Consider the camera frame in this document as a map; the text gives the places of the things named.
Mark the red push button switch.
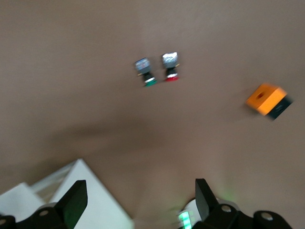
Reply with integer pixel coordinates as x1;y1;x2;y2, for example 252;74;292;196
162;51;180;83

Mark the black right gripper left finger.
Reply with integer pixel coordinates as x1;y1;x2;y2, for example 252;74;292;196
16;179;88;229

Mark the white drawer cabinet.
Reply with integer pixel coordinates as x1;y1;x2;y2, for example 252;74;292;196
0;158;135;229

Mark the orange button enclosure box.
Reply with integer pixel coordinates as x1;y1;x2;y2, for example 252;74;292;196
245;82;294;122

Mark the green push button switch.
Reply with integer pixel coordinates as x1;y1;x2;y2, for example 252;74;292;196
133;56;158;88

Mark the brown table mat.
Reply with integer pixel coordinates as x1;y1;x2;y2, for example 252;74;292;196
0;0;305;229

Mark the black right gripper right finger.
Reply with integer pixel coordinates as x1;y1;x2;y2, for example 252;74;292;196
195;178;256;229

